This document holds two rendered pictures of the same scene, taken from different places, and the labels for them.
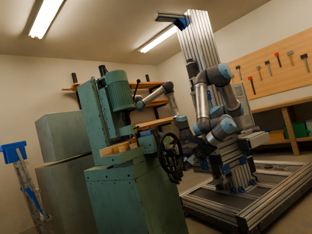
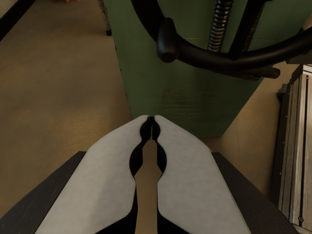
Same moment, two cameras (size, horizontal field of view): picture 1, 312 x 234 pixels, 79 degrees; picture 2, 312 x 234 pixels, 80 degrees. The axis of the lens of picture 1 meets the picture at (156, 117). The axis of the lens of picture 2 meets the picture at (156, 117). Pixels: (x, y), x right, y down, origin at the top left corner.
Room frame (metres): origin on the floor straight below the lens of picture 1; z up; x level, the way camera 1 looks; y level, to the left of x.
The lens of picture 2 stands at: (1.11, -0.15, 0.89)
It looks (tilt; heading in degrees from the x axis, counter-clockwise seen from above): 60 degrees down; 55
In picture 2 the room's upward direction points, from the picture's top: straight up
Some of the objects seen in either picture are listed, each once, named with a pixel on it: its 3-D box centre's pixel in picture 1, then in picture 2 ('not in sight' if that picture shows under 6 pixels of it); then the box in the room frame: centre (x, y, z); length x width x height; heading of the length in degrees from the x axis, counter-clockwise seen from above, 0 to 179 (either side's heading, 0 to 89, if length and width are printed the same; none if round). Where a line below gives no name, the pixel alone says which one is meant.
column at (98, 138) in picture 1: (102, 122); not in sight; (1.70, 0.47, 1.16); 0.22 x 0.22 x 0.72; 54
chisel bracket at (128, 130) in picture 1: (127, 131); not in sight; (1.54, 0.25, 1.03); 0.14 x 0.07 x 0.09; 54
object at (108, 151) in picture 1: (131, 143); not in sight; (1.54, 0.25, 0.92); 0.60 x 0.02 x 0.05; 144
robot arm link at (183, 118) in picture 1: (182, 121); not in sight; (2.06, -0.26, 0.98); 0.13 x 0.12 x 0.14; 6
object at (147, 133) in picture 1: (149, 131); not in sight; (1.42, 0.07, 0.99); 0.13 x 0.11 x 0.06; 144
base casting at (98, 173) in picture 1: (126, 165); not in sight; (1.60, 0.33, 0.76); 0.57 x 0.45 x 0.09; 54
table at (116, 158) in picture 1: (144, 148); not in sight; (1.47, 0.14, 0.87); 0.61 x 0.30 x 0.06; 144
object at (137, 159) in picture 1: (141, 155); not in sight; (1.49, 0.18, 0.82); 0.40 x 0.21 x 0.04; 144
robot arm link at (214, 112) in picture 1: (218, 113); not in sight; (1.62, -0.52, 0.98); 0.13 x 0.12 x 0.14; 62
